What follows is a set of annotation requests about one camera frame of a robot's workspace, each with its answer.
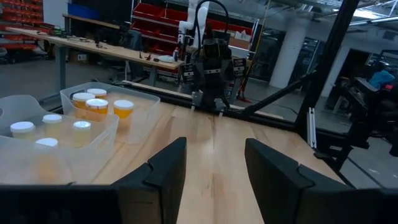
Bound white strip bracket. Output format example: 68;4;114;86
307;107;317;149

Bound blue storage bin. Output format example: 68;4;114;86
67;2;101;20

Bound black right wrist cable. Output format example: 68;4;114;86
192;0;230;58

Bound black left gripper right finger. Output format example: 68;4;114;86
244;138;382;224

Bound black upright frame post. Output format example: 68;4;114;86
294;0;361;139

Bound black equipment stand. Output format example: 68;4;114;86
313;76;398;172

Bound white round column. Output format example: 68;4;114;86
269;14;313;90

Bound small orange pill bottle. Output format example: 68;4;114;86
34;138;60;181

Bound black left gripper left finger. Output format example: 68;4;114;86
111;136;188;224

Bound red storage bin shelf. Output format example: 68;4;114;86
130;2;254;57

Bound red wall bin rack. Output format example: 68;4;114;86
0;0;55;52

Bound long wooden workbench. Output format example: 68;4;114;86
5;26;186;91

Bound clear plastic bin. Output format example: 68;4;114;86
60;82;161;144
0;95;120;185

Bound person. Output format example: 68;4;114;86
368;68;396;90

